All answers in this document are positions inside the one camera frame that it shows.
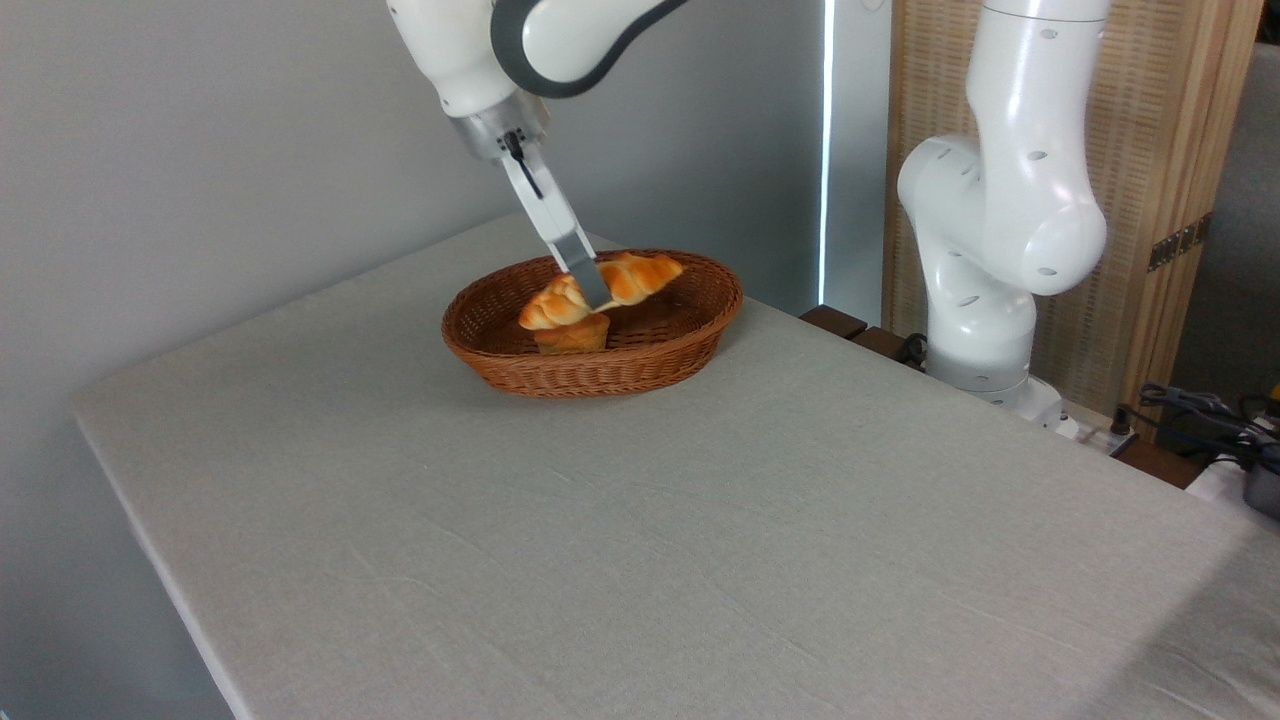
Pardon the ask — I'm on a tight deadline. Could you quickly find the metal screen hinge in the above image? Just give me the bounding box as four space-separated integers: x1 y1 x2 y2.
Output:
1148 213 1213 273

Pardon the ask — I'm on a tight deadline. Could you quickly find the bundle of black cables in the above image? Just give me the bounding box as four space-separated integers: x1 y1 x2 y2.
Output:
1113 383 1280 471

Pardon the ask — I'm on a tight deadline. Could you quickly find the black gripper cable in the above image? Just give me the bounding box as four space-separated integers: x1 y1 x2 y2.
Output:
502 130 546 201

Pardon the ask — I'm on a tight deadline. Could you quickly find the brown wicker basket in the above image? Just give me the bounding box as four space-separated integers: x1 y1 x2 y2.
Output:
441 249 744 400

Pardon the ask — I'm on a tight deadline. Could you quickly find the grey tablecloth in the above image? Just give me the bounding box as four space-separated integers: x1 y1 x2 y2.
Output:
72 213 1280 720

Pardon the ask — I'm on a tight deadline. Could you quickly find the bright vertical light strip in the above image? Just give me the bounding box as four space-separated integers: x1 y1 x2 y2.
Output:
818 0 836 306

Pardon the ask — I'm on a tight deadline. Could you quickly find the braided golden bread loaf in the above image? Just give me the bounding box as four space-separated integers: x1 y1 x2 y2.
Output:
518 252 686 332

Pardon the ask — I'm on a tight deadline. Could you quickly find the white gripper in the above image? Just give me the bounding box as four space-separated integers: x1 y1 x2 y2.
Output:
497 144 615 310

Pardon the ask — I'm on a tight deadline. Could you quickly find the small brown muffin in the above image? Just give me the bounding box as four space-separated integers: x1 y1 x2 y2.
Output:
533 313 611 356

